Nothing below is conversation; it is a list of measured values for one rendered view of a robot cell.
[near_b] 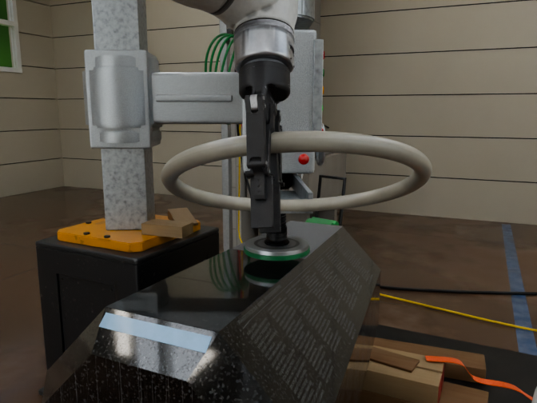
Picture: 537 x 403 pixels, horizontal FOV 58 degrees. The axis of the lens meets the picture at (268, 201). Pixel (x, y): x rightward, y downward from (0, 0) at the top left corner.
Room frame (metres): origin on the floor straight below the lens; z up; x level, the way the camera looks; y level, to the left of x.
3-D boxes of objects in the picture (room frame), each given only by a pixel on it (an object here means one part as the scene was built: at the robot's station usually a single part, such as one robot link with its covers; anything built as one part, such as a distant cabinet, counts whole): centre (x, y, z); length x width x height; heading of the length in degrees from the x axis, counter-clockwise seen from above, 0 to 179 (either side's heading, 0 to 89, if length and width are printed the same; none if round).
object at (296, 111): (1.64, -0.02, 1.32); 0.36 x 0.22 x 0.45; 2
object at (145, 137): (2.23, 0.64, 1.35); 0.35 x 0.35 x 0.41
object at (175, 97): (2.23, 0.44, 1.36); 0.74 x 0.34 x 0.25; 89
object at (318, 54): (1.49, -0.14, 1.37); 0.08 x 0.03 x 0.28; 2
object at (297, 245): (1.56, -0.03, 0.87); 0.21 x 0.21 x 0.01
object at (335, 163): (5.01, -0.34, 0.43); 1.30 x 0.62 x 0.86; 156
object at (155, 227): (2.07, 0.44, 0.81); 0.20 x 0.10 x 0.05; 71
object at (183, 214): (2.30, 0.42, 0.80); 0.20 x 0.10 x 0.05; 24
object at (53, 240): (2.23, 0.64, 0.37); 0.66 x 0.66 x 0.74; 63
